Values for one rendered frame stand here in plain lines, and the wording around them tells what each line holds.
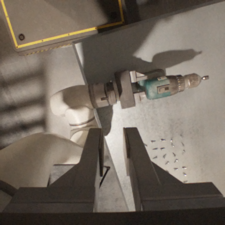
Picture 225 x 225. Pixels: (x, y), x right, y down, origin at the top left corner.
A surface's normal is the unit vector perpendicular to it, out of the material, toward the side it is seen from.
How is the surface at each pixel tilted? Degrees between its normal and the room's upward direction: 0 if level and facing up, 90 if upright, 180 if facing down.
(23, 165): 101
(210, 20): 0
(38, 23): 0
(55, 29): 0
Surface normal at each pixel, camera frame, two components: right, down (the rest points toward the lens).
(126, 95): 0.02, 0.29
